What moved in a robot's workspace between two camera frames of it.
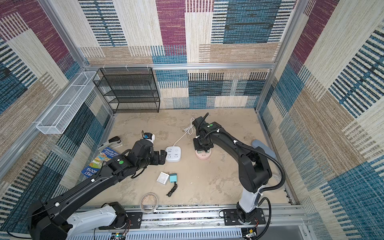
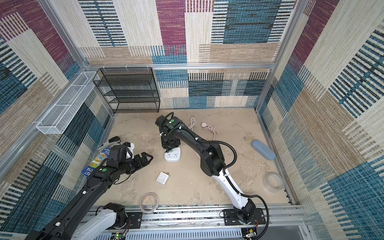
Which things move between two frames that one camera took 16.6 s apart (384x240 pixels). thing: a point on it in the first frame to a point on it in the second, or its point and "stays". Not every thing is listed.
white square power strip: (173, 153) stays
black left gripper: (157, 161) to (145, 161)
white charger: (163, 178) stays
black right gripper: (198, 147) to (166, 145)
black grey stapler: (112, 142) stays
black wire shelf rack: (130, 90) stays
